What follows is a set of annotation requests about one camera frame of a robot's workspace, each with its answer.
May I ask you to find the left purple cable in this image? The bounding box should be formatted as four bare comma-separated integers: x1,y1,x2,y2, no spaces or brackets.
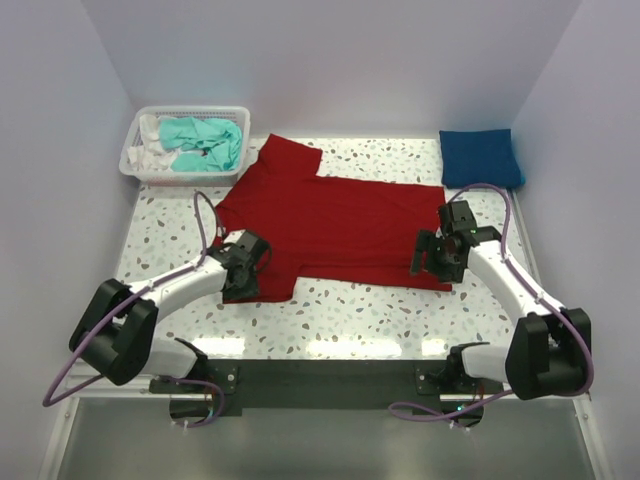
42,190,231,431

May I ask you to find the teal t shirt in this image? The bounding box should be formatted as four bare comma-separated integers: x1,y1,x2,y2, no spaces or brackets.
159,117,243,173

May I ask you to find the white plastic laundry basket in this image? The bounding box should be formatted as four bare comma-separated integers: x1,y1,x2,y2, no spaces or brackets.
119,105,251,187

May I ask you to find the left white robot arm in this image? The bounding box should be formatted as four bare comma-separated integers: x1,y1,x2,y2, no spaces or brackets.
69,230,272,386

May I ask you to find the red t shirt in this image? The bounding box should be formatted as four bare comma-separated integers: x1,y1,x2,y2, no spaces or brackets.
216,135,451,302

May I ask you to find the white t shirt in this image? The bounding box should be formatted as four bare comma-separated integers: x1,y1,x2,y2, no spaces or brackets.
127,114,180,171

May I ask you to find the folded blue t shirt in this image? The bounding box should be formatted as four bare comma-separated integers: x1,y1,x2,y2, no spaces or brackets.
439,129,525,189

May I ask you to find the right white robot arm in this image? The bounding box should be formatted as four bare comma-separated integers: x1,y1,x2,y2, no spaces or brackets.
410,201,594,400

